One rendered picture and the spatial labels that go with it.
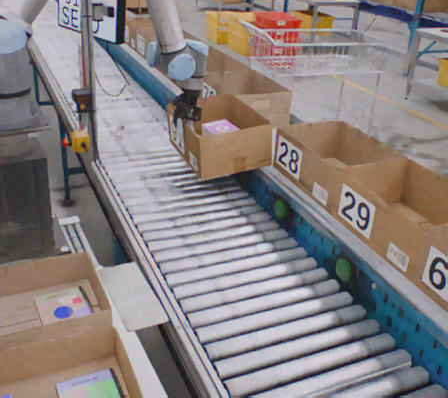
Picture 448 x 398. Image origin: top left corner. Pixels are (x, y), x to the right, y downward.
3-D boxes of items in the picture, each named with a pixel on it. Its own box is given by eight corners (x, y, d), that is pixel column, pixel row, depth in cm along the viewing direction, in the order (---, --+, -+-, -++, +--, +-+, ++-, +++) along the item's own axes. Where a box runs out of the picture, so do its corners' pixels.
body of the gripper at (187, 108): (181, 123, 199) (185, 91, 194) (173, 115, 206) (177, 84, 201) (200, 123, 202) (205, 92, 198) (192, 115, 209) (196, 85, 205)
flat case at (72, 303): (49, 346, 135) (48, 341, 134) (33, 302, 150) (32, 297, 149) (101, 330, 141) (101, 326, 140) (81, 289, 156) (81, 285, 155)
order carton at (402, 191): (329, 215, 178) (336, 168, 170) (399, 201, 189) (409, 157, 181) (410, 283, 146) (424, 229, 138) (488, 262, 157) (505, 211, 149)
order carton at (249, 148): (168, 141, 231) (165, 103, 223) (231, 129, 240) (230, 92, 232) (201, 180, 198) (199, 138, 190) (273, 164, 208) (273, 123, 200)
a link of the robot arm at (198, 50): (178, 37, 195) (203, 39, 199) (174, 71, 200) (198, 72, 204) (188, 43, 187) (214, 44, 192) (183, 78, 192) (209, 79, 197)
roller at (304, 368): (215, 393, 131) (216, 378, 129) (386, 341, 151) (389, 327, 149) (223, 409, 127) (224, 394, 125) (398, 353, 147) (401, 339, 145)
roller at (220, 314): (179, 325, 152) (179, 312, 150) (333, 287, 172) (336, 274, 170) (185, 337, 148) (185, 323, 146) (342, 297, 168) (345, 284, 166)
